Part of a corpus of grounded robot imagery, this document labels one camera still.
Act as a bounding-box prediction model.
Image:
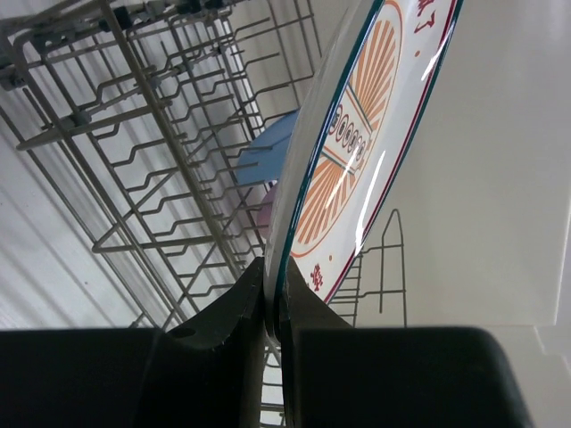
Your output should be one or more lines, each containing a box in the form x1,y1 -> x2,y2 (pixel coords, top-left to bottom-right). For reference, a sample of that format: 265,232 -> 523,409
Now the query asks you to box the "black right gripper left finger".
1,258 -> 264,427

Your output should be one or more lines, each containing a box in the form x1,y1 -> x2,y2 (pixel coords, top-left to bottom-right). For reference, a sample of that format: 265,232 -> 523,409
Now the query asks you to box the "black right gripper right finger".
279,262 -> 534,427

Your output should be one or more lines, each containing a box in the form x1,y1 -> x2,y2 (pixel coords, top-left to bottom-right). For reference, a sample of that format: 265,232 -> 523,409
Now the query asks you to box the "pink plastic plate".
256,182 -> 278,240

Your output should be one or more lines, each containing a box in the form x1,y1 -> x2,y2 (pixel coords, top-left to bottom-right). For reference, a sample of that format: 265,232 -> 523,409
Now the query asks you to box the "white plate colourful print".
263,0 -> 462,339

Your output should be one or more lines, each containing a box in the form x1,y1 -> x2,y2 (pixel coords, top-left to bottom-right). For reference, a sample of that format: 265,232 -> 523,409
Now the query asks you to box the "blue plastic plate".
236,111 -> 299,185

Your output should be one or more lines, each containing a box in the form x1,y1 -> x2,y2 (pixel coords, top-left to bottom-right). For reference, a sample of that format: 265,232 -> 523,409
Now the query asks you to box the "grey wire dish rack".
0,0 -> 408,428

